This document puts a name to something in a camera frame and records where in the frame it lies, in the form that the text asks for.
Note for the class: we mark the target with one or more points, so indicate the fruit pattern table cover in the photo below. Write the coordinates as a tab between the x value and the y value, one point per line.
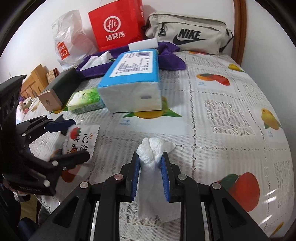
224	129

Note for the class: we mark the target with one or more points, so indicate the small strawberry tissue packet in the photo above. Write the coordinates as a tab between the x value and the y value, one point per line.
79	138

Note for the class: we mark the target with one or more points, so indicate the white tissue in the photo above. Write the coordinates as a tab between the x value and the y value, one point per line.
151	198

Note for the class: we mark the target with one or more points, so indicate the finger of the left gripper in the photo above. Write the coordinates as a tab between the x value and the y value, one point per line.
56	165
30	130

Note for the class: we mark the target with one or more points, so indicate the green wet wipes pack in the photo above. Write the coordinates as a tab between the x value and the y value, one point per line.
85	101

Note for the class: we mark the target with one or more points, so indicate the purple towel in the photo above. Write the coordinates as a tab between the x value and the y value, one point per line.
166	58

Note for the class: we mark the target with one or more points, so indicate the wooden chair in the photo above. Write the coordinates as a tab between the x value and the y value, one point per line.
35	83

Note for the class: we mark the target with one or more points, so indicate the blue tissue pack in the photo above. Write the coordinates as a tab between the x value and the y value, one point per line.
131	84

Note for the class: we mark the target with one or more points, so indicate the white Miniso plastic bag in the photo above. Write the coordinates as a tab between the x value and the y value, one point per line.
71	43

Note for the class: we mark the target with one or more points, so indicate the white foam block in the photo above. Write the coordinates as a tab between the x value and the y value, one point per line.
144	44

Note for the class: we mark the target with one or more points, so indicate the patterned notebook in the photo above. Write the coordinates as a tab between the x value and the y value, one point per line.
51	75

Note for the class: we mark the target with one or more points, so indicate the red Haidilao paper bag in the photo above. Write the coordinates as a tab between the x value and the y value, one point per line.
117	24

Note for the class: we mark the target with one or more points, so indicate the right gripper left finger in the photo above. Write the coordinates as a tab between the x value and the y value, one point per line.
91	212

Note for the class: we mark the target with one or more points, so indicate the brown wooden door frame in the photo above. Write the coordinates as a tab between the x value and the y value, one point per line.
240	27

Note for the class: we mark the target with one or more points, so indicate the left hand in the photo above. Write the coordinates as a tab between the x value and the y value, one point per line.
18	195

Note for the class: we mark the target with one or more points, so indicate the dark green box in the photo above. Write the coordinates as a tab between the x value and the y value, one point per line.
56	95

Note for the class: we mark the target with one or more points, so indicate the grey Nike waist bag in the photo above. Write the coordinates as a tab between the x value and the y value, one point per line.
190	33

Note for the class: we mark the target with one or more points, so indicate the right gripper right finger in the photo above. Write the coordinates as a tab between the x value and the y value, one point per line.
206	210

